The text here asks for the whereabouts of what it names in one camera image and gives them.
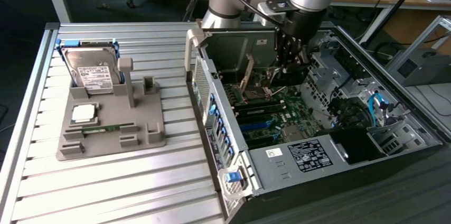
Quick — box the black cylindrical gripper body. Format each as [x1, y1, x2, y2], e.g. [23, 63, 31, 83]
[280, 9, 325, 41]

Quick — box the green graphics card black cooler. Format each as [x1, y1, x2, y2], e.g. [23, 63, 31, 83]
[240, 53, 307, 95]

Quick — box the perforated metal disk bay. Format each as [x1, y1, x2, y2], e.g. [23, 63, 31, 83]
[301, 33, 380, 119]

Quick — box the CPU socket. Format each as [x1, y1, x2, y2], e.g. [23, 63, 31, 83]
[239, 82, 276, 102]

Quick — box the green motherboard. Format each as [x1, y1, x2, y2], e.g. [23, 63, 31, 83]
[220, 70, 327, 148]

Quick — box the black RAM stick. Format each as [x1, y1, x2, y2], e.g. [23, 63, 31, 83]
[235, 104, 287, 118]

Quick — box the black stand pole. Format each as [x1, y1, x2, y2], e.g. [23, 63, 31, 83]
[357, 0, 432, 49]

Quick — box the blue expansion slot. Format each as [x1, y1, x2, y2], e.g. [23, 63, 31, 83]
[240, 120, 269, 132]

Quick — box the silver chipset heatsink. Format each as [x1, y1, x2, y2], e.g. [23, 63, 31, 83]
[283, 125, 307, 142]

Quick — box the grey computer tower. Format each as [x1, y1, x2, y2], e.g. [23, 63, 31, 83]
[385, 48, 451, 87]

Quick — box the grey slotted disk bay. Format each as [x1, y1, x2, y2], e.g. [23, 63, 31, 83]
[365, 119, 426, 156]

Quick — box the grey power supply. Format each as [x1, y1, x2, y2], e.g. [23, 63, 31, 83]
[248, 138, 348, 191]

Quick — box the black open PC case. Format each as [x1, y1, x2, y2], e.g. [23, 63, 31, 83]
[184, 22, 451, 224]

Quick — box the hard disk with blue carrier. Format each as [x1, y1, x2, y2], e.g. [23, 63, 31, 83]
[55, 38, 123, 96]

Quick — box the green RAM stick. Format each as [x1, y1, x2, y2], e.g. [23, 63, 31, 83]
[81, 125, 121, 134]

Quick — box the grey parts rack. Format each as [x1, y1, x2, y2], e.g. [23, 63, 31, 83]
[56, 57, 167, 162]

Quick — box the silver CPU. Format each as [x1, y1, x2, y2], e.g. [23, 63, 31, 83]
[69, 103, 100, 126]

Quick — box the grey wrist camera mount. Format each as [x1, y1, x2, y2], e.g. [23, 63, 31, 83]
[256, 0, 300, 27]

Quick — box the black wire bundle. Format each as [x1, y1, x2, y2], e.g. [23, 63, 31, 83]
[327, 96, 371, 130]

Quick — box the light blue wire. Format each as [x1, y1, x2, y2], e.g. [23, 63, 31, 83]
[367, 91, 389, 127]

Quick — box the aluminium profile frame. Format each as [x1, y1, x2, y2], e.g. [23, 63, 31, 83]
[404, 14, 451, 58]

